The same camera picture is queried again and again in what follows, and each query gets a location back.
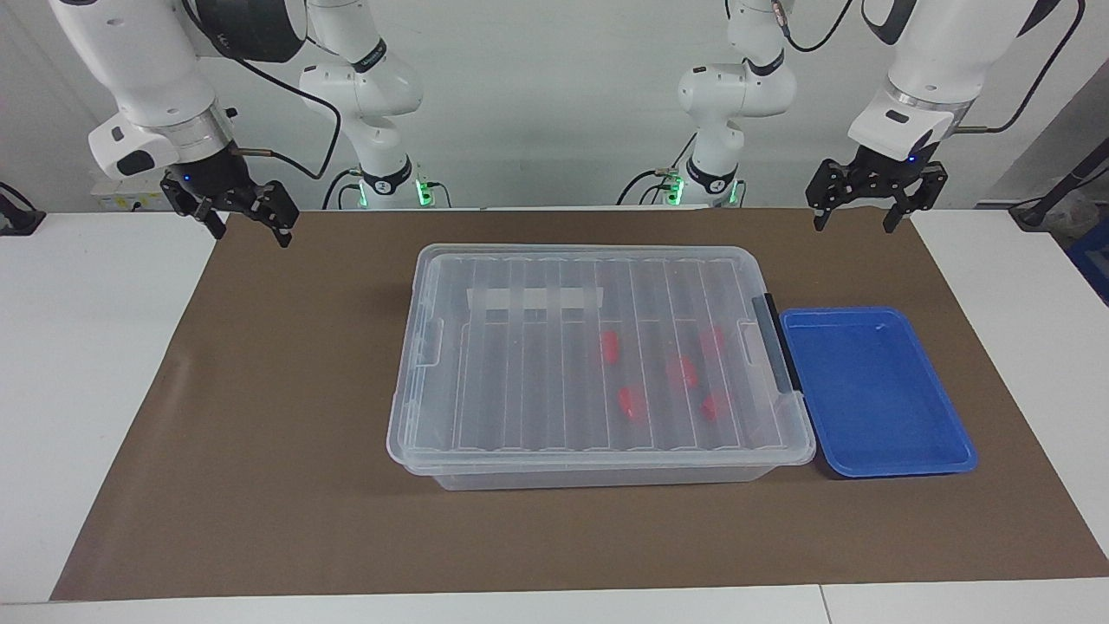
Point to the dark grey box latch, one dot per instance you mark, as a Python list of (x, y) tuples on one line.
[(777, 347)]

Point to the red block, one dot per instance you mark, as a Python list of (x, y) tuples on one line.
[(712, 340), (682, 371), (713, 405), (609, 347), (631, 404)]

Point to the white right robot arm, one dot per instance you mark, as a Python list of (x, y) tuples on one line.
[(139, 52)]

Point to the clear plastic storage box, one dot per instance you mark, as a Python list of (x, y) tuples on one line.
[(606, 479)]

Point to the blue plastic tray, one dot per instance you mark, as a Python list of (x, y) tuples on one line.
[(875, 399)]

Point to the black clamp device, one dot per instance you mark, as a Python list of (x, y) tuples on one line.
[(17, 221)]

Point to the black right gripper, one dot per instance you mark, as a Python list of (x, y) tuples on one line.
[(217, 182)]

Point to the blue crate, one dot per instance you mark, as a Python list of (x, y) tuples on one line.
[(1093, 260)]

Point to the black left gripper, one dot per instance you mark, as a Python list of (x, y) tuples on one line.
[(875, 182)]

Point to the white power strip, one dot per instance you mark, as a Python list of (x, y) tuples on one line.
[(121, 198)]

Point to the brown table mat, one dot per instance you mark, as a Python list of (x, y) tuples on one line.
[(260, 520)]

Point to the clear ribbed plastic lid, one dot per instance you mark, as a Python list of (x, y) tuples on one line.
[(520, 381)]

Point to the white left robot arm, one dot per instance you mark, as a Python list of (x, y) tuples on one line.
[(944, 43)]

